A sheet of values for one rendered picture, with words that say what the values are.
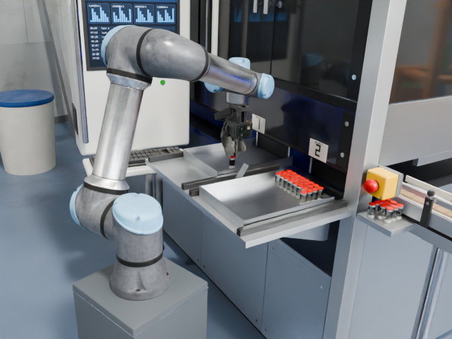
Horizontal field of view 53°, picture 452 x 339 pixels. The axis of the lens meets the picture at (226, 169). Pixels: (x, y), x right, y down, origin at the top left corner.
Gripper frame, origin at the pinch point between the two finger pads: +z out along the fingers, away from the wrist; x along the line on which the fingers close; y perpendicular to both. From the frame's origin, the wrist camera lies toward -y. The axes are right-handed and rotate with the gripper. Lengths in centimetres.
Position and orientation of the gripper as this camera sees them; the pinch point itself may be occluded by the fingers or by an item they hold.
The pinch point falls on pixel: (231, 155)
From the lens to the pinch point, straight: 168.3
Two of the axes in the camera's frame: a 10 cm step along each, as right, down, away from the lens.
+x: 8.5, -1.7, 5.0
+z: -0.4, 9.3, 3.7
